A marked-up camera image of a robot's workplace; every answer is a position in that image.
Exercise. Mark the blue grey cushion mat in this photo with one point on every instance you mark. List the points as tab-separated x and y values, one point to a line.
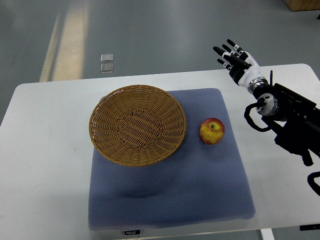
198	183

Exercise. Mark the brown wicker basket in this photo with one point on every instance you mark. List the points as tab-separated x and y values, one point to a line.
137	125

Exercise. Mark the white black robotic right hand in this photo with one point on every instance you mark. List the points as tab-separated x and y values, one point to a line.
242	67

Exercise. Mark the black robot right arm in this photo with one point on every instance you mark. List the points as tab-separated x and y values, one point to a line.
293	118

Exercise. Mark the white table leg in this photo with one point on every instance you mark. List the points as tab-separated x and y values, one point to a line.
267	234

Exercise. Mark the black table control panel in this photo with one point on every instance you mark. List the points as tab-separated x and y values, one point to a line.
132	232

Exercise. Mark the red yellow apple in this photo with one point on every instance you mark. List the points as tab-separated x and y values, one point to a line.
211	131

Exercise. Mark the metal floor plate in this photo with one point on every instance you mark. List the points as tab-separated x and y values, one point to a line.
107	68
107	57

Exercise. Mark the wooden box corner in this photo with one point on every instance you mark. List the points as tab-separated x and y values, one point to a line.
303	5

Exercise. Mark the upper metal floor plate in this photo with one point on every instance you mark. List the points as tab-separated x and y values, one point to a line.
107	57

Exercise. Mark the lower metal floor plate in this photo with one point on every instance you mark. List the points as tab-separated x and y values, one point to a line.
107	68

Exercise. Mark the black label under table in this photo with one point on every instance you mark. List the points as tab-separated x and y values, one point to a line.
309	227

